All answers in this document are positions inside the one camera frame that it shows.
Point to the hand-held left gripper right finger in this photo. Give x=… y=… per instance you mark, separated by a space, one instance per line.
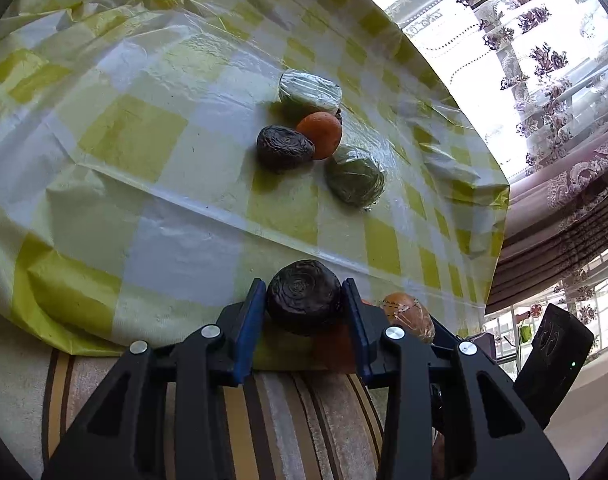
x=356 y=332

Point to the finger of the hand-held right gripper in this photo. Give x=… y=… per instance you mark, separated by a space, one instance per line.
x=446 y=337

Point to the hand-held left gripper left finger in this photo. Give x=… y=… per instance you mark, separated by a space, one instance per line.
x=249 y=332

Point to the orange fruit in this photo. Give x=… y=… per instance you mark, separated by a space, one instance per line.
x=408 y=316

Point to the dark wrinkled round fruit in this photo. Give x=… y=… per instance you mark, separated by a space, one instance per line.
x=284 y=149
x=304 y=297

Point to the pale green fruit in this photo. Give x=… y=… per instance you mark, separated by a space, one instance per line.
x=309 y=91

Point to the small green object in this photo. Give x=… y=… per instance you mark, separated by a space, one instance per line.
x=526 y=333

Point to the small red round object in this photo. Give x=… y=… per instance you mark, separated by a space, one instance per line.
x=536 y=310

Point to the striped fabric sofa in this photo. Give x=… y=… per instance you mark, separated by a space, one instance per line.
x=294 y=425

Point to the pink patterned drape curtain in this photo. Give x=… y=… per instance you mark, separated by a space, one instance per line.
x=558 y=220

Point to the dark green wrapped fruit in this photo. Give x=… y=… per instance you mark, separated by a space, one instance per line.
x=355 y=176

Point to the orange tangerine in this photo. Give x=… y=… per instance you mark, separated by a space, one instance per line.
x=323 y=135

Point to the yellow checkered plastic tablecloth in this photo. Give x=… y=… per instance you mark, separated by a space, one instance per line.
x=149 y=135

